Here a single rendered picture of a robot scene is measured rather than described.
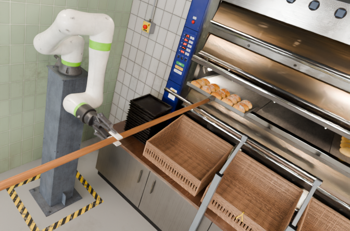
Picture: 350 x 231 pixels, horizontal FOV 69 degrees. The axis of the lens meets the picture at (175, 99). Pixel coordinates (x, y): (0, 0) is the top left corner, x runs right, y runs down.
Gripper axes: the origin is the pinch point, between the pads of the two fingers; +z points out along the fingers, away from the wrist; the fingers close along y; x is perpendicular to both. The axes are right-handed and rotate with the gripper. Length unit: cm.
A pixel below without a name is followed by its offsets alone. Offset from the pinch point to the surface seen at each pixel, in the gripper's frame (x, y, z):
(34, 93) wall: -23, 44, -119
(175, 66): -112, -4, -48
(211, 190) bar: -55, 37, 41
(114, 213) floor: -48, 120, -23
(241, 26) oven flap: -114, -57, -5
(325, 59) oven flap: -114, -58, 57
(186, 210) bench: -61, 73, 30
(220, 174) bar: -57, 24, 41
